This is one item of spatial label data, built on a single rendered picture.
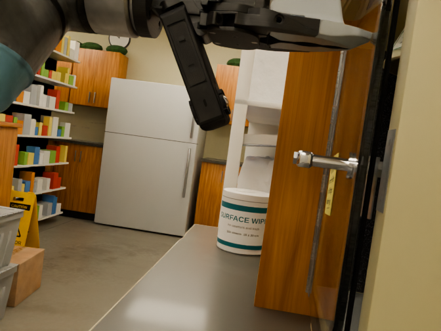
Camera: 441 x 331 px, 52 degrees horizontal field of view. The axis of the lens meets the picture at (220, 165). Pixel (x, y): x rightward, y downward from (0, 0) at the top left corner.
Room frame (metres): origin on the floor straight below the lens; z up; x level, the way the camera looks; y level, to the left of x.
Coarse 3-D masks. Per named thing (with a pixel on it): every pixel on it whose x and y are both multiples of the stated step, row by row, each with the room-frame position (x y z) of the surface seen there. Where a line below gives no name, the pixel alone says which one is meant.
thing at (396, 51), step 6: (402, 30) 0.51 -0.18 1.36; (402, 36) 0.49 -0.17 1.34; (396, 42) 0.49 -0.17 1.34; (396, 48) 0.48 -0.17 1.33; (396, 54) 0.47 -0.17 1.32; (384, 60) 0.51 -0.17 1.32; (396, 60) 0.54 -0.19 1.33; (390, 66) 0.54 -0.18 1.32; (396, 66) 0.55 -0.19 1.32; (390, 72) 0.55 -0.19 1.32; (396, 72) 0.55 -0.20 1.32
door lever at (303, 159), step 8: (296, 152) 0.42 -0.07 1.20; (304, 152) 0.42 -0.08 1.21; (296, 160) 0.42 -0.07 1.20; (304, 160) 0.42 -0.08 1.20; (312, 160) 0.42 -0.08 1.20; (320, 160) 0.42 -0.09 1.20; (328, 160) 0.42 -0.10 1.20; (336, 160) 0.42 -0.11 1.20; (344, 160) 0.41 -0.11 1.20; (328, 168) 0.42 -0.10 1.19; (336, 168) 0.42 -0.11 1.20; (344, 168) 0.41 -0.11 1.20
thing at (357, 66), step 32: (384, 0) 0.37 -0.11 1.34; (384, 32) 0.37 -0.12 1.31; (352, 64) 0.53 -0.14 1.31; (352, 96) 0.48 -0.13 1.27; (352, 128) 0.44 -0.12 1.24; (352, 160) 0.41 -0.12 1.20; (352, 192) 0.38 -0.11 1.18; (320, 224) 0.64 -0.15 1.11; (352, 224) 0.37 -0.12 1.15; (320, 256) 0.57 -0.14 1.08; (352, 256) 0.37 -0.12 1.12; (320, 288) 0.51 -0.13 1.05; (320, 320) 0.47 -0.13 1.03
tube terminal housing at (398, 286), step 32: (416, 0) 0.37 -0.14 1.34; (416, 32) 0.36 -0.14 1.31; (416, 64) 0.36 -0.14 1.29; (416, 96) 0.36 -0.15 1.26; (416, 128) 0.36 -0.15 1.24; (416, 160) 0.36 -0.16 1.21; (416, 192) 0.36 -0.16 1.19; (384, 224) 0.36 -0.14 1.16; (416, 224) 0.36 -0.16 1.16; (384, 256) 0.36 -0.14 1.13; (416, 256) 0.36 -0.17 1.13; (384, 288) 0.36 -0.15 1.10; (416, 288) 0.36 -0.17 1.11; (384, 320) 0.36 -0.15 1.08; (416, 320) 0.36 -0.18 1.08
